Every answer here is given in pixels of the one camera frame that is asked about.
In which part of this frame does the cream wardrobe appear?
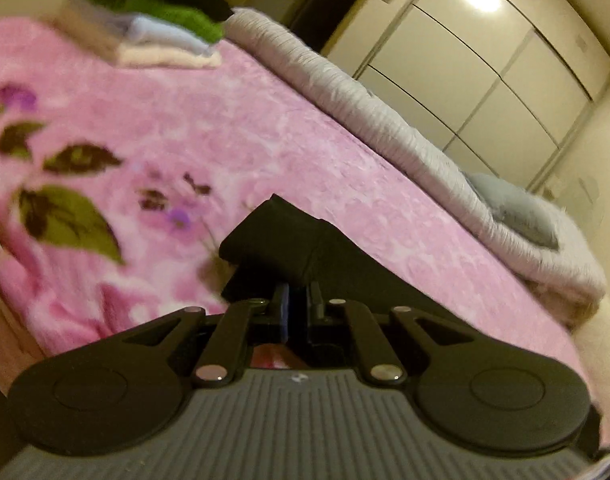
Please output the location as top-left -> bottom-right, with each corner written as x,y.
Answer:
319,0 -> 610,196

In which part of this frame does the cream bed frame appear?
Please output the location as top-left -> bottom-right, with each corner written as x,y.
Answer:
573,296 -> 610,413

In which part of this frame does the pink floral blanket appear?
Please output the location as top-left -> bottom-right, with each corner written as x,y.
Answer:
0,16 -> 588,378

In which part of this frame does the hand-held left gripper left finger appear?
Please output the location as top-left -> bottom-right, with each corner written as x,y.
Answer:
124,282 -> 292,389

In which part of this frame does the folded green garment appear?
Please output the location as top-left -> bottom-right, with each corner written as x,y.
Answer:
77,0 -> 227,44

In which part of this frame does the white fluffy quilt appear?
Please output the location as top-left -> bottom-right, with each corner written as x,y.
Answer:
223,7 -> 609,322

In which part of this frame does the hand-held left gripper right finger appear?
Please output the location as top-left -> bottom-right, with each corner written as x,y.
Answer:
307,281 -> 477,387

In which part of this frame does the folded light blue garment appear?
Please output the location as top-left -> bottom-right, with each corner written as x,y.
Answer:
116,14 -> 217,57

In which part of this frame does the stack of folded clothes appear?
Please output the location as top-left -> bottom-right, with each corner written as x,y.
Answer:
54,0 -> 223,69

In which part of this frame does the grey pillow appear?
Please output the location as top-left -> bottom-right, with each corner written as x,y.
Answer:
464,172 -> 562,250

